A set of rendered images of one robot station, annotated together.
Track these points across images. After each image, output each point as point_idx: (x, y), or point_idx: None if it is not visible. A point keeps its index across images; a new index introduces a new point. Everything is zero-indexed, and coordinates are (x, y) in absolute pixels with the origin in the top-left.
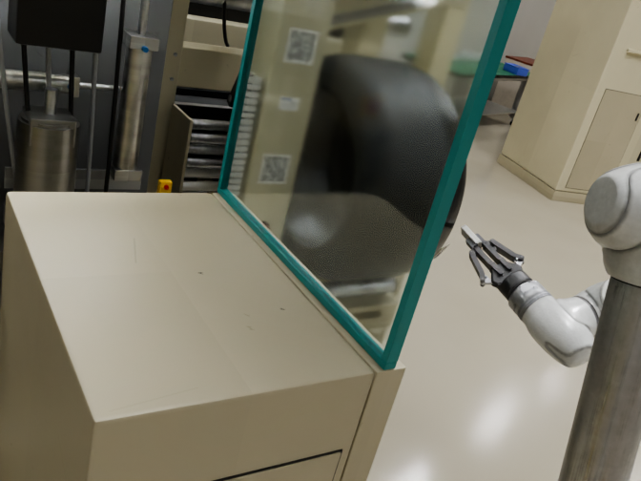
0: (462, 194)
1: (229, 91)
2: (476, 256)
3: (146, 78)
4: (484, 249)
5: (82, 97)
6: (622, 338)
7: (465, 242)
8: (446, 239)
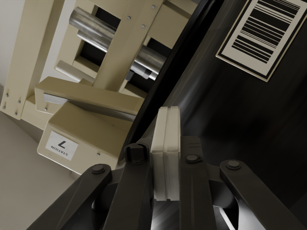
0: (164, 225)
1: None
2: (207, 173)
3: None
4: (149, 175)
5: None
6: None
7: (196, 136)
8: (245, 128)
